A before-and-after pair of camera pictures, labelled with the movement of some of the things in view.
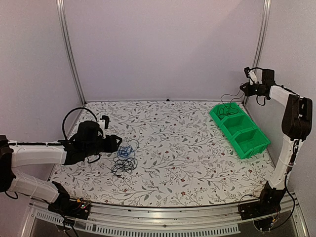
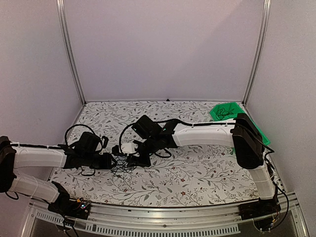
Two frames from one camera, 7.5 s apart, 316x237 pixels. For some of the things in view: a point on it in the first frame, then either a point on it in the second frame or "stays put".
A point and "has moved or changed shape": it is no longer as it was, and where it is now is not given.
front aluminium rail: x=221 y=219 stays put
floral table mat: x=173 y=153 stays put
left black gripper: x=112 y=146 → x=106 y=164
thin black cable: x=228 y=110 has moved or changed shape
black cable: x=126 y=164 stays put
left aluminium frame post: x=61 y=18 stays put
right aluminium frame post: x=265 y=13 stays put
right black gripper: x=248 y=92 → x=138 y=162
